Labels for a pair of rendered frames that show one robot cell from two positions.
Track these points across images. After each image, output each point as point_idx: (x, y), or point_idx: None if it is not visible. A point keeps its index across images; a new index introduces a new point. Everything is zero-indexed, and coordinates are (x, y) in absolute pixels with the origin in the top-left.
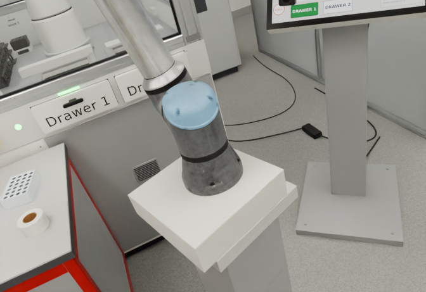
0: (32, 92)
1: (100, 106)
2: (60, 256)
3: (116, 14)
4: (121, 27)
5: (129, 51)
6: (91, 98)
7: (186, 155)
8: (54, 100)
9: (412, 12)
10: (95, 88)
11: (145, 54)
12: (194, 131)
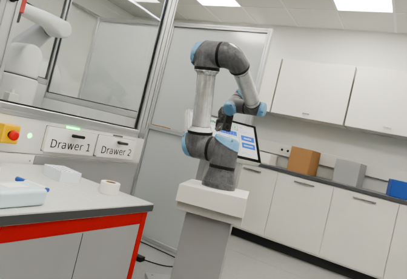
0: (56, 115)
1: (83, 149)
2: (149, 204)
3: (209, 92)
4: (208, 98)
5: (201, 110)
6: (83, 141)
7: (223, 165)
8: (65, 129)
9: (254, 161)
10: (89, 135)
11: (208, 114)
12: (234, 152)
